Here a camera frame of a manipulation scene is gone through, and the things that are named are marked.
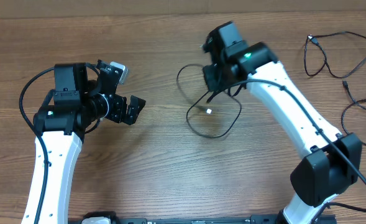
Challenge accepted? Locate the black USB cable blue plug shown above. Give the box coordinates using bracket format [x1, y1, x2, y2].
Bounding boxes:
[176, 63, 243, 139]

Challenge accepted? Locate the black USB cable metal plug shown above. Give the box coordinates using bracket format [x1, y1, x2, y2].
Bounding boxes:
[303, 30, 366, 153]

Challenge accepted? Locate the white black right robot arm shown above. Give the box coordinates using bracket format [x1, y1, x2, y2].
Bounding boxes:
[202, 21, 362, 223]

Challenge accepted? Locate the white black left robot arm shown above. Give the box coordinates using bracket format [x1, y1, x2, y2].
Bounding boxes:
[19, 60, 145, 223]

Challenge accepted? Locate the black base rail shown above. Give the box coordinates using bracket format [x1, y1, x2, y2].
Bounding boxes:
[67, 211, 287, 224]

